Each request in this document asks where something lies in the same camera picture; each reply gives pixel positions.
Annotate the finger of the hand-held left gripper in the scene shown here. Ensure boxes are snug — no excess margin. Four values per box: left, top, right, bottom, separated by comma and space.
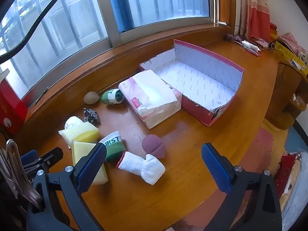
23, 147, 63, 174
20, 150, 39, 163

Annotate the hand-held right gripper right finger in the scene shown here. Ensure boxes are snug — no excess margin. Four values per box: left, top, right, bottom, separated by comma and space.
202, 143, 282, 231

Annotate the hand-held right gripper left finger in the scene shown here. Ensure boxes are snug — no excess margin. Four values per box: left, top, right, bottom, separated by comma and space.
26, 143, 107, 231

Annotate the yellow sponge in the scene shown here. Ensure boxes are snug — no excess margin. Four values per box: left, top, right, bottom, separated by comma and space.
58, 122, 100, 147
71, 141, 109, 186

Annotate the white sock with red trim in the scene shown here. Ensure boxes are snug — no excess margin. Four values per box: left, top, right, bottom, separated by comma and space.
116, 151, 166, 186

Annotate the purple makeup sponge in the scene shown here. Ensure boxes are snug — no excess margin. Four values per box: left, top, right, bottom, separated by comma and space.
141, 135, 166, 159

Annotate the beige egg-shaped sponge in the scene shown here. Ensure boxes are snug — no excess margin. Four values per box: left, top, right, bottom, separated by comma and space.
83, 91, 100, 105

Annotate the green white sock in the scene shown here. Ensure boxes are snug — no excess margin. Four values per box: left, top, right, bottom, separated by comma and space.
99, 131, 126, 163
100, 89, 125, 105

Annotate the pink cardboard box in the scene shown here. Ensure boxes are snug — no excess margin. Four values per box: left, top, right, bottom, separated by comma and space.
140, 39, 245, 127

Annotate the red box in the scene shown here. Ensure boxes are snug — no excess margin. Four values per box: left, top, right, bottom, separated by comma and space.
0, 69, 28, 135

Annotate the foam floor mat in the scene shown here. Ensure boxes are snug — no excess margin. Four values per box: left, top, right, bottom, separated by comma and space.
255, 120, 289, 164

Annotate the printed blanket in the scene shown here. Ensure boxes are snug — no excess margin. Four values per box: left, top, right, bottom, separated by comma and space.
274, 149, 308, 217

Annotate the pink white tissue pack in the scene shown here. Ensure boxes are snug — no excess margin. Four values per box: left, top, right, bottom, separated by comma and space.
118, 69, 182, 129

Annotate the scissors and clutter on sill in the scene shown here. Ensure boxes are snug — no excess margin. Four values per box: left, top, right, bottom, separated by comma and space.
234, 40, 261, 57

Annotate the white crumpled item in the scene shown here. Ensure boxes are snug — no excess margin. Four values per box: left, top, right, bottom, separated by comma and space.
242, 40, 261, 53

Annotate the pink white small item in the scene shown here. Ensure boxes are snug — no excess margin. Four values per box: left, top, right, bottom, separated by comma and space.
255, 38, 271, 49

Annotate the yellow box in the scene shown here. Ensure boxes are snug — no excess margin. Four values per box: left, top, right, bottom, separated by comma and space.
274, 41, 308, 75

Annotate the floral cloth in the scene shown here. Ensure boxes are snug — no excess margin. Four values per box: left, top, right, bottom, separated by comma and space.
277, 32, 308, 60

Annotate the pink white curtain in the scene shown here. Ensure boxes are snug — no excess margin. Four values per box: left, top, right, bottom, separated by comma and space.
243, 0, 271, 41

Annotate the window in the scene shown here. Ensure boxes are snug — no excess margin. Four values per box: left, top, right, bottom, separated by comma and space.
0, 0, 228, 101

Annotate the black braided cable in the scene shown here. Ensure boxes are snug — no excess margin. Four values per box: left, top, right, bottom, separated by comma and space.
0, 0, 73, 62

